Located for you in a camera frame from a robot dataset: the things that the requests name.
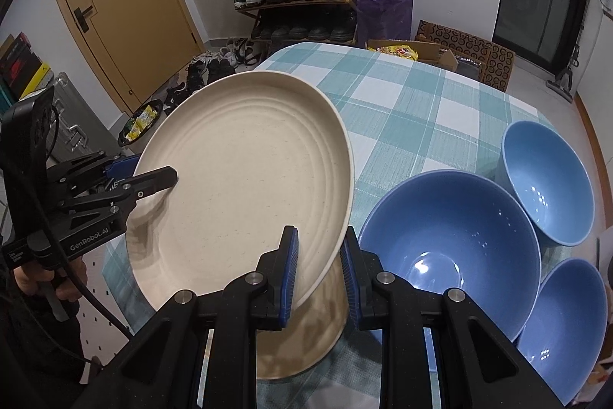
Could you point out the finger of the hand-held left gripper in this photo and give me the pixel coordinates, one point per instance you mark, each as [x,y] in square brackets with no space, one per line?
[153,181]
[122,167]

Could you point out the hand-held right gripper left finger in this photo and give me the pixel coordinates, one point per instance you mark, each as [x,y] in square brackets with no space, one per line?
[289,275]

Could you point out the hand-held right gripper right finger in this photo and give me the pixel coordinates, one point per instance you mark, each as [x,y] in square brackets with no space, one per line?
[348,279]

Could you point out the beige ribbed plate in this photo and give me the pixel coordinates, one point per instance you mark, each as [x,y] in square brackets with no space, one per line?
[306,342]
[239,179]

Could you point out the blue ceramic bowl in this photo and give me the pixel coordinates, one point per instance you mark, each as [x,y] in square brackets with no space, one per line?
[431,222]
[546,169]
[570,332]

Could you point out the person's left forearm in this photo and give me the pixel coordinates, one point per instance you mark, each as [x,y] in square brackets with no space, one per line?
[28,332]

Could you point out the person's left hand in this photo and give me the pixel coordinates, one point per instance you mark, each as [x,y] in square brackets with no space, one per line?
[72,289]

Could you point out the silver metal case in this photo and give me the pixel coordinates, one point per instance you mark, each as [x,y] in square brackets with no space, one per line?
[79,121]

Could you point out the black basin of snack packets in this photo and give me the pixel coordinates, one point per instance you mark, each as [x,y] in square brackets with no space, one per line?
[141,121]

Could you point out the stack of colourful boxes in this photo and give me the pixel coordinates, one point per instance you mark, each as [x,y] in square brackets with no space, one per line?
[24,64]

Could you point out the pile of dark sandals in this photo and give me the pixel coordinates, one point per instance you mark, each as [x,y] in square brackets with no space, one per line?
[201,71]

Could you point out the white perforated panel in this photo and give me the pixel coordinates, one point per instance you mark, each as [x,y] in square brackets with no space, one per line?
[103,294]

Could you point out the wooden door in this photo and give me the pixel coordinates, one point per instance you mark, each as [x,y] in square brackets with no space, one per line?
[129,6]

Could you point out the teal white checked tablecloth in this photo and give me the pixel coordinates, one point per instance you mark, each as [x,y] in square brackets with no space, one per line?
[407,112]

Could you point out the yellow snack packets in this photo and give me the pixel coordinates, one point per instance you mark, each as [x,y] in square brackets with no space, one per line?
[400,52]

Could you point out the open brown cardboard box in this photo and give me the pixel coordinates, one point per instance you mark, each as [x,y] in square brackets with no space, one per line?
[438,54]

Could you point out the patterned cardboard box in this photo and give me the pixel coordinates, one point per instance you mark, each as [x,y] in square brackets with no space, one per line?
[483,54]

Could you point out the purple plastic bag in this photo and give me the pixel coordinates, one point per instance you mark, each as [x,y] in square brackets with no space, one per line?
[385,6]

